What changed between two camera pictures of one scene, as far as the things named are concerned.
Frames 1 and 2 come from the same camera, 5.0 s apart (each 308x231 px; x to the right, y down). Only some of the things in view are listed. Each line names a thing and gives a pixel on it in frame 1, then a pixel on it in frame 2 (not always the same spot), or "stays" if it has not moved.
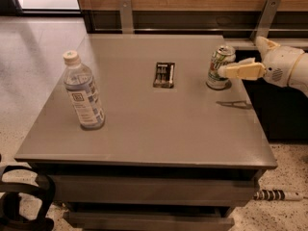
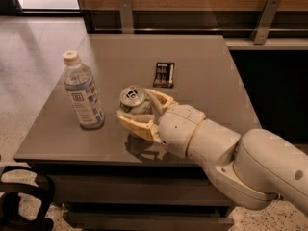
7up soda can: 218,58 to 135,99
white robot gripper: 279,64 to 179,126
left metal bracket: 126,15 stays
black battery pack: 165,75 stays
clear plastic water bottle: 83,92 stays
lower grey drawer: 81,220 stays
